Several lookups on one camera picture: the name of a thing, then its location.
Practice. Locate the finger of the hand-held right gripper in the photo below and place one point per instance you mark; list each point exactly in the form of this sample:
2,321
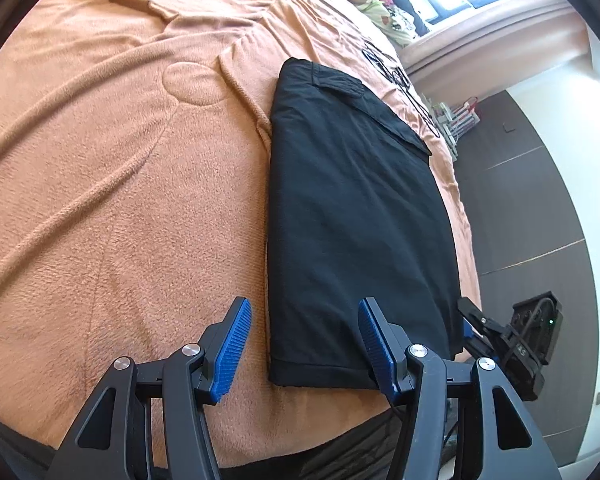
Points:
480,317
482,345

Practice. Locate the striped tote bag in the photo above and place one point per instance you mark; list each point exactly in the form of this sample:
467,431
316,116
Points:
465,120

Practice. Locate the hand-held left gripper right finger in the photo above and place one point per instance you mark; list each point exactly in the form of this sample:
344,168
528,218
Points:
377,345

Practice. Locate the wall switch plate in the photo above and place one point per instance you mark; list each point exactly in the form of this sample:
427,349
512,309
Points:
508,127

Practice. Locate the pink curtain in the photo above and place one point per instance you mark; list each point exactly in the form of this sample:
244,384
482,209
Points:
505,40

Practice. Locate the orange blanket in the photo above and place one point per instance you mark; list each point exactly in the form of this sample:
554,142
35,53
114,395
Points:
105,185

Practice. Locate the pile of black clothes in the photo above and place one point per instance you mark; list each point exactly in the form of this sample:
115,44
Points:
410,10

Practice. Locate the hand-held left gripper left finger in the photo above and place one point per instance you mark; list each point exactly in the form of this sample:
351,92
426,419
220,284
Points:
232,350

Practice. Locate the black pants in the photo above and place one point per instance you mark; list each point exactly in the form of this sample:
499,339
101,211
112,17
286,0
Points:
355,210

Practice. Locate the person's dark clothing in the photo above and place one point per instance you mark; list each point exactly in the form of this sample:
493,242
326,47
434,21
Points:
305,465

